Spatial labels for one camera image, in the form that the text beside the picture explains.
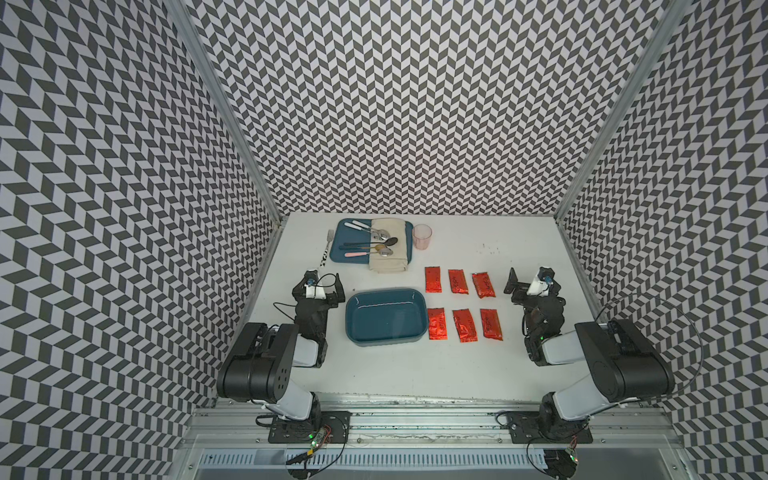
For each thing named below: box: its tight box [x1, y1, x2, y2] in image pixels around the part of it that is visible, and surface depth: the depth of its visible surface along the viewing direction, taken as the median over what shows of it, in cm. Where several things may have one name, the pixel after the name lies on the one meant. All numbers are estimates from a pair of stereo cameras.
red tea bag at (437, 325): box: [427, 307, 449, 340], surface depth 92 cm
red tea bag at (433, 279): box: [424, 266, 443, 293], surface depth 101 cm
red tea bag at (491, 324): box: [480, 308, 503, 341], surface depth 92 cm
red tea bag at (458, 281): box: [448, 269, 469, 295], surface depth 103 cm
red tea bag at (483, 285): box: [472, 272, 496, 299], surface depth 101 cm
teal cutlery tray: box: [330, 218, 414, 265], surface depth 114 cm
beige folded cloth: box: [369, 219, 408, 274], surface depth 110 cm
